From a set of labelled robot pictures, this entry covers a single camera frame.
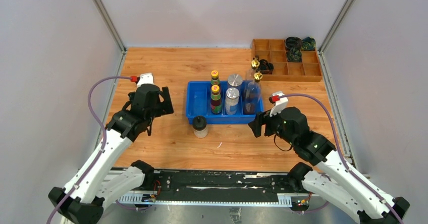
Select silver lid powder jar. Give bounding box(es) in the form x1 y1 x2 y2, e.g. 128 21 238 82
227 73 243 90

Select glass oil bottle gold spout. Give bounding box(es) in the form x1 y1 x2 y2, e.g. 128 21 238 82
244 55 260 82

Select black coiled strap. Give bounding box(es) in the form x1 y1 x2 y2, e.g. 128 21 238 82
259 59 275 75

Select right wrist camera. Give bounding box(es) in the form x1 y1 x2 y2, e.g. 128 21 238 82
269 91 288 117

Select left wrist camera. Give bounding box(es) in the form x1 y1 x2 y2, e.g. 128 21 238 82
131 73 154 87

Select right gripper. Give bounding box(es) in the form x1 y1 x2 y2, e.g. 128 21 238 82
248 104 297 146

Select wooden compartment tray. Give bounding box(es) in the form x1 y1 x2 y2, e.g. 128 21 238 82
251 36 323 82

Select sauce bottle yellow cap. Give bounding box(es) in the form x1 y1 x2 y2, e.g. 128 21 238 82
210 70 221 87
210 85 223 114

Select black lid seasoning jar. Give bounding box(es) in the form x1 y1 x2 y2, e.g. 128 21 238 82
192 116 208 138

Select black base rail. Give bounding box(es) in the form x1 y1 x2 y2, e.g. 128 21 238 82
113 169 327 212

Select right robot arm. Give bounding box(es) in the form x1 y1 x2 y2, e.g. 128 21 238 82
248 107 410 223

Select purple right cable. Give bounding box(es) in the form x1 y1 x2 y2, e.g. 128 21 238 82
277 93 405 224

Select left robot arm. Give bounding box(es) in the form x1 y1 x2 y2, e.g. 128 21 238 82
48 83 174 223

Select blue plastic divided bin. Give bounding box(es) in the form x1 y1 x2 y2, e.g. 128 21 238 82
185 81 255 125

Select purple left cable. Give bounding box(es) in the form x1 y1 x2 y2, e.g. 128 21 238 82
45 76 138 224

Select blue label shaker jar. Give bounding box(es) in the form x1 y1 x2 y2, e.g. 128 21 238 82
225 88 240 115

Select purple cable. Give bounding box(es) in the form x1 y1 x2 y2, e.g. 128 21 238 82
277 93 405 224
45 76 138 224

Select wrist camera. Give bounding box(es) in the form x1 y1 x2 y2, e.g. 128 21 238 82
269 91 288 117
131 73 154 87

